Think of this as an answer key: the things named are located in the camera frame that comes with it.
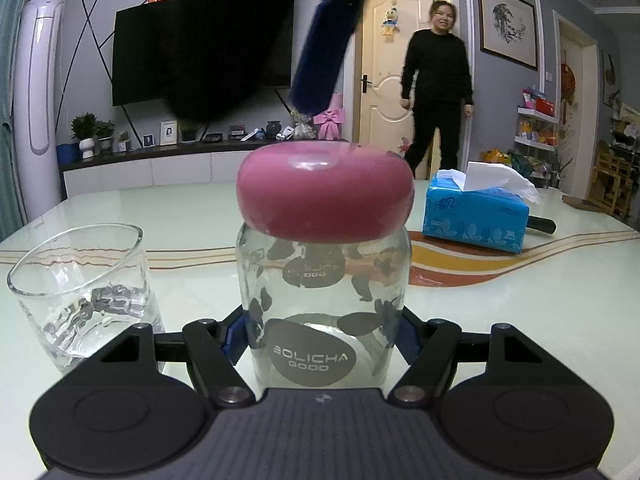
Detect wooden chair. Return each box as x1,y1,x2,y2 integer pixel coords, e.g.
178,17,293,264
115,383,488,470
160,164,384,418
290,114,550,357
589,140,640,219

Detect door with red ornament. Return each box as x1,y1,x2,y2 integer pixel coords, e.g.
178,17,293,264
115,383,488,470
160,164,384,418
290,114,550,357
556,10,602,202

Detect blue tissue pack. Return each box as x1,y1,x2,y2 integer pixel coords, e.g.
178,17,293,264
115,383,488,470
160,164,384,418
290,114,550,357
422,161,542,254

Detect framed ink painting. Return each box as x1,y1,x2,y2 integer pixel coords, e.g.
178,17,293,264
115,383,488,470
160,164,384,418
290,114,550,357
476,0,539,71

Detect white television cabinet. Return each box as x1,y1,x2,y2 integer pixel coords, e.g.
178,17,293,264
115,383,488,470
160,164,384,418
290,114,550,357
58,137,353,202

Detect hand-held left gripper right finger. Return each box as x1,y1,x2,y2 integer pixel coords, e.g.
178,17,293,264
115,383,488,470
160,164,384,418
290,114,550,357
387,307,556,408

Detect pink bottle cap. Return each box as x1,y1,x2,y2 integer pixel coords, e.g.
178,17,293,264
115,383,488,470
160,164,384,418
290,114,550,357
236,141,416,242

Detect hanging wall scroll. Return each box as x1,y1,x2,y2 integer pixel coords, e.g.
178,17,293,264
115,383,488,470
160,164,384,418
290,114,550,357
601,50,624,109

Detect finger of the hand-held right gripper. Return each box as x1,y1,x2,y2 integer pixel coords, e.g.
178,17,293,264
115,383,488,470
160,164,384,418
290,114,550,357
289,0,379,117
167,0,327,123

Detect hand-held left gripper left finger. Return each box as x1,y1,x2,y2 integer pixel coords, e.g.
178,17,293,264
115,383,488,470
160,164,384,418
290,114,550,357
87,307,256,408

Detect pink gift box with bow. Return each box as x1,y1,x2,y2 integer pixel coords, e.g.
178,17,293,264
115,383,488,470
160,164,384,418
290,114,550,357
313,92,346,141

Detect potted plant in white pot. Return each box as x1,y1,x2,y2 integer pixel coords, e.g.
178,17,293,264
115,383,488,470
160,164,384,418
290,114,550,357
70,112,101,160

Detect duck plush toy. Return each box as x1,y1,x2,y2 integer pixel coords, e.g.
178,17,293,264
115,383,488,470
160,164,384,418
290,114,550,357
381,6,403,37

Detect small potted plant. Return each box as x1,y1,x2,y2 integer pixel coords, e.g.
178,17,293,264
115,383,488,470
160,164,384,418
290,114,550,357
96,120,116,155

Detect white tower air conditioner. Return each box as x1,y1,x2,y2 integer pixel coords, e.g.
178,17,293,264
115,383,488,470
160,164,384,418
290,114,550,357
12,0,67,222

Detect brown wooden object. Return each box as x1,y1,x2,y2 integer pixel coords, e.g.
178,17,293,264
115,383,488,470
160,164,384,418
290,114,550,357
561,194,609,213

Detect black flat television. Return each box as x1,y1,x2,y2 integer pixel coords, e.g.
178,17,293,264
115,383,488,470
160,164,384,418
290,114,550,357
111,0,297,107

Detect white panel door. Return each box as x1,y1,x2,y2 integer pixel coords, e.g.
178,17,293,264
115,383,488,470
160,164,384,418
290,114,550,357
353,0,437,155

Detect clear glass bottle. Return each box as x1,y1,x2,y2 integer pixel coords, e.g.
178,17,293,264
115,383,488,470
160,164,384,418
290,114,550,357
235,222,414,391

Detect yellow bag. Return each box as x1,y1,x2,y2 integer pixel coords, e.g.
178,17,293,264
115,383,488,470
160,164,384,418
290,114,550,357
481,147,515,168

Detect white storage shelf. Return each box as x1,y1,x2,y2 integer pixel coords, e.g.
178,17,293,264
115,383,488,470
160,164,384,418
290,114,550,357
514,85,562,182

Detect clear glass cup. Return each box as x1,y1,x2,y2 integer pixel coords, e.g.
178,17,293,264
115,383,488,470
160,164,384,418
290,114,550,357
6,224,166,374

